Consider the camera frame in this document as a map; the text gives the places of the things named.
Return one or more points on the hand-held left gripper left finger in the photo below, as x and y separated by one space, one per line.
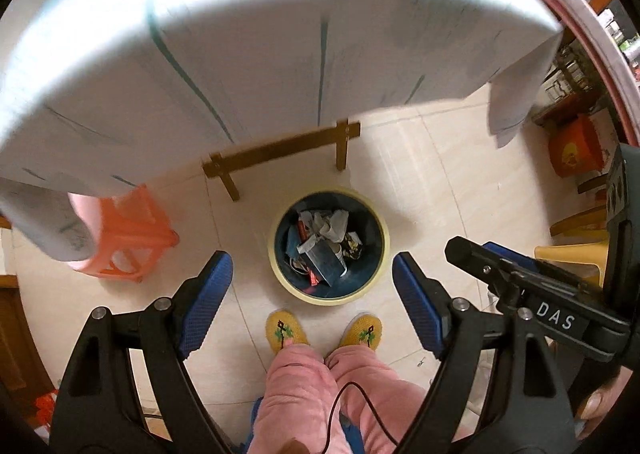
207 299

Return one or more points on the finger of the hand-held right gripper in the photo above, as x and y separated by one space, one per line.
507 253
470 254

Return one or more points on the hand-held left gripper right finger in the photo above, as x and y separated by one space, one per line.
417 304

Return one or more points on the yellow foil packet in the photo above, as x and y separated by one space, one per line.
354 243

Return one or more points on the yellow-rimmed dark blue bin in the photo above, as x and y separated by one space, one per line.
325 296

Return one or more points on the dark grey box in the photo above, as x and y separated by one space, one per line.
325 261

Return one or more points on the red cardboard box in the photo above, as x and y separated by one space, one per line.
314 279

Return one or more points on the white paper bag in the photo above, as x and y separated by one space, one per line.
325 224

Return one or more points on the person's right hand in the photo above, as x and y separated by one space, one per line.
600 399

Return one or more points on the yellow plastic stool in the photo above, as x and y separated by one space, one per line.
565 254

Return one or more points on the yellow knitted slipper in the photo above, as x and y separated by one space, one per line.
285 331
365 331

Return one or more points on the wooden side table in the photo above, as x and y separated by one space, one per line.
575 221

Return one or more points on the orange plastic stool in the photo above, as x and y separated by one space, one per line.
135 234

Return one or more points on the person's right leg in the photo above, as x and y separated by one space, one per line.
380 399

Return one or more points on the person's leg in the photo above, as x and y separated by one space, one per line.
380 399
295 399

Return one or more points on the orange plastic bucket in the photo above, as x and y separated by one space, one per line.
575 149

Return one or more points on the person's left leg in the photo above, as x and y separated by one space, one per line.
295 399

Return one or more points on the red and white packet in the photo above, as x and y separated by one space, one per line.
45 406

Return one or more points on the brown wooden door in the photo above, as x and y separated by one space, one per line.
15 334

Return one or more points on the table with white cloth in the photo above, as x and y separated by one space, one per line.
275 34

